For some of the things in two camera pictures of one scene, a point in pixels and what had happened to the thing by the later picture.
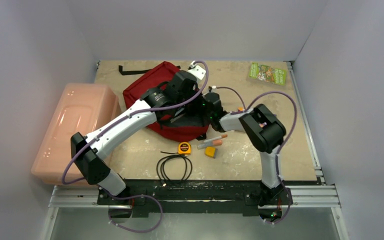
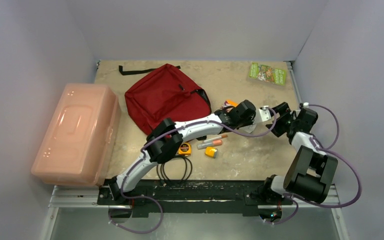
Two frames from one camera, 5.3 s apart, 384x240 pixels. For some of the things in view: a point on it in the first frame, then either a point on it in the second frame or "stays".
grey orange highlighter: [216, 142] stays
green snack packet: [264, 73] stays
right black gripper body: [198, 108] to [278, 112]
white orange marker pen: [222, 136] stays
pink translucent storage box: [81, 108] stays
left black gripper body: [187, 97] to [249, 121]
